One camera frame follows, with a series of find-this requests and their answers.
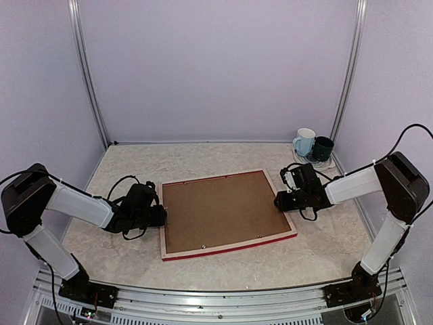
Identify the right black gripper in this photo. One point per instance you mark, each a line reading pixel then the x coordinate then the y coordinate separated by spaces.
pixel 283 203

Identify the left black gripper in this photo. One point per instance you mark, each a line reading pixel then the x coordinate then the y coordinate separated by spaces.
pixel 160 218

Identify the wooden red picture frame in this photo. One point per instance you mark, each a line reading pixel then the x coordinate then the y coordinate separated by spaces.
pixel 287 230

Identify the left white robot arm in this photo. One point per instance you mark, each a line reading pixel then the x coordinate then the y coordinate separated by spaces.
pixel 27 194

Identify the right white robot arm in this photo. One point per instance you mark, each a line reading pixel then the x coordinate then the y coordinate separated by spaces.
pixel 404 188

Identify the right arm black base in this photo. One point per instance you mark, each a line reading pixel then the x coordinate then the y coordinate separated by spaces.
pixel 361 286

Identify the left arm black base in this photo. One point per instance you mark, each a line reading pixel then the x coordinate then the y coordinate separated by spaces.
pixel 80 288

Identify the white coaster plate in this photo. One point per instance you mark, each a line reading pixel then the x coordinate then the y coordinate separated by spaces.
pixel 318 165

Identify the dark green mug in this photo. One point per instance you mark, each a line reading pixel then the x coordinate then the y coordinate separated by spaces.
pixel 322 148

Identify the light blue mug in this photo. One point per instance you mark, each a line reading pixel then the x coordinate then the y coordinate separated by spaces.
pixel 304 141

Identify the aluminium front rail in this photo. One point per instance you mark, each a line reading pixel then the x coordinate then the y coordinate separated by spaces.
pixel 305 304

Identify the right aluminium corner post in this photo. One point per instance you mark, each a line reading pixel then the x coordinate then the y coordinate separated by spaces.
pixel 349 74

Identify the aluminium corner post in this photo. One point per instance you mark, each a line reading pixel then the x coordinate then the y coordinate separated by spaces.
pixel 77 31
pixel 349 74

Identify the left aluminium corner post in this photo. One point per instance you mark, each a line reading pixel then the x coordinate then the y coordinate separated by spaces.
pixel 77 31

